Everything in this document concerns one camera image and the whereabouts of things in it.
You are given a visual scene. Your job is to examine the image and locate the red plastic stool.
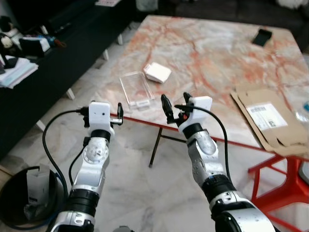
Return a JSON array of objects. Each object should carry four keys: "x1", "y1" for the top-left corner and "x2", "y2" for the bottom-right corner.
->
[{"x1": 248, "y1": 155, "x2": 309, "y2": 232}]

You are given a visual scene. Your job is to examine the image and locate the black and white plush toy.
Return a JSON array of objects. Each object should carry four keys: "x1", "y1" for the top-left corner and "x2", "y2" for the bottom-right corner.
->
[{"x1": 0, "y1": 16, "x2": 21, "y2": 50}]

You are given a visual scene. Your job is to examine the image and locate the dark sofa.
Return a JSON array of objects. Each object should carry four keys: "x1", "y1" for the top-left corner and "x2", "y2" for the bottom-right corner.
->
[{"x1": 159, "y1": 0, "x2": 309, "y2": 30}]

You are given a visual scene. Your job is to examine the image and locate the stack of white papers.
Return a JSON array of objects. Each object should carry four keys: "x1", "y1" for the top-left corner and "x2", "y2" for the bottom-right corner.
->
[{"x1": 0, "y1": 56, "x2": 39, "y2": 89}]

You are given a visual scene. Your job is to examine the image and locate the flat cardboard box with label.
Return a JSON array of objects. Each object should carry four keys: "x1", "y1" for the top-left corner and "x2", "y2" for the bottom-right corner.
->
[{"x1": 230, "y1": 87, "x2": 309, "y2": 158}]

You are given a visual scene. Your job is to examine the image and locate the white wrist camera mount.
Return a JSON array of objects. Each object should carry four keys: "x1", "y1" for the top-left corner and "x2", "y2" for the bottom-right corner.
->
[
  {"x1": 180, "y1": 96, "x2": 213, "y2": 128},
  {"x1": 88, "y1": 101, "x2": 115, "y2": 129}
]

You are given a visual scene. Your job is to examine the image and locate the long black cabinet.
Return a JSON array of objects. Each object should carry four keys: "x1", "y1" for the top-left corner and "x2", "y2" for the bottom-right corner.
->
[{"x1": 0, "y1": 0, "x2": 146, "y2": 160}]

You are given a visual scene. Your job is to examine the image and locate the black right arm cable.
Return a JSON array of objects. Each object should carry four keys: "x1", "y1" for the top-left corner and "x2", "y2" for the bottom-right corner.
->
[{"x1": 174, "y1": 104, "x2": 234, "y2": 184}]

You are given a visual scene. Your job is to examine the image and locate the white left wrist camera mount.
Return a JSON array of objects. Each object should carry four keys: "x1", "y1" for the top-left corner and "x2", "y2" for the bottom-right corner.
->
[{"x1": 88, "y1": 101, "x2": 115, "y2": 129}]

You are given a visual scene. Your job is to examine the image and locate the clear plastic container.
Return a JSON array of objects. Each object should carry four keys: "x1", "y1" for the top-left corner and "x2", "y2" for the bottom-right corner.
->
[{"x1": 119, "y1": 71, "x2": 155, "y2": 110}]

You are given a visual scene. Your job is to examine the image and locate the black box with white label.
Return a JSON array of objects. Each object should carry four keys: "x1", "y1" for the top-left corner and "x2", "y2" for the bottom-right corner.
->
[{"x1": 19, "y1": 36, "x2": 52, "y2": 58}]

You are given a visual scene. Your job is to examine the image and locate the small white box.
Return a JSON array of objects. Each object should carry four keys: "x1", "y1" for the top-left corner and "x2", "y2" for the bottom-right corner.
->
[{"x1": 143, "y1": 63, "x2": 172, "y2": 84}]

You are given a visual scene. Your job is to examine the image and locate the grey flat object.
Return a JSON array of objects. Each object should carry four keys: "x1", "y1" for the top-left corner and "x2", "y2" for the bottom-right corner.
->
[{"x1": 299, "y1": 162, "x2": 309, "y2": 180}]

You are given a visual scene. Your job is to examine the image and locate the clear plastic bottle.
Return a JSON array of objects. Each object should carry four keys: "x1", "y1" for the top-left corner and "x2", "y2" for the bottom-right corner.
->
[{"x1": 295, "y1": 101, "x2": 309, "y2": 126}]

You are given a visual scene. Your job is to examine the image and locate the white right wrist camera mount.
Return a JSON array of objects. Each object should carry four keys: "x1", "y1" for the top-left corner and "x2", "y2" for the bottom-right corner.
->
[{"x1": 180, "y1": 96, "x2": 213, "y2": 128}]

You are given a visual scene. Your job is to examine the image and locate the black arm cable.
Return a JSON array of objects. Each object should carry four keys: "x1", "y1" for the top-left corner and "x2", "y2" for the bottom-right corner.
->
[
  {"x1": 42, "y1": 109, "x2": 90, "y2": 195},
  {"x1": 174, "y1": 104, "x2": 234, "y2": 184}
]

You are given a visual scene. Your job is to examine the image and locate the small black pouch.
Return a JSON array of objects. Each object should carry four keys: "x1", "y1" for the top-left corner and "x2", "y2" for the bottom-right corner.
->
[{"x1": 253, "y1": 29, "x2": 273, "y2": 47}]

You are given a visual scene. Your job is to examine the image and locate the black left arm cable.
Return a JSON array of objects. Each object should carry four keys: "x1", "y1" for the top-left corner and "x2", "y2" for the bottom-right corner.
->
[{"x1": 42, "y1": 109, "x2": 90, "y2": 195}]

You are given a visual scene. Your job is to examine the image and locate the black metal table leg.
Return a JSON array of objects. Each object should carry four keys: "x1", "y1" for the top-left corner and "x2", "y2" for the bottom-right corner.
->
[{"x1": 149, "y1": 127, "x2": 194, "y2": 168}]

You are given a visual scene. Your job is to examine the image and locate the blue-rimmed bin with black bag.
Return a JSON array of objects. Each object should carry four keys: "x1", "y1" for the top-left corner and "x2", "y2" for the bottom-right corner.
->
[{"x1": 0, "y1": 166, "x2": 66, "y2": 231}]

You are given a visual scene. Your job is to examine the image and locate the white fluffy pillow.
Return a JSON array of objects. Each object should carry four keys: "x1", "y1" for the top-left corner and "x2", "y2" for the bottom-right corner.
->
[{"x1": 280, "y1": 0, "x2": 309, "y2": 9}]

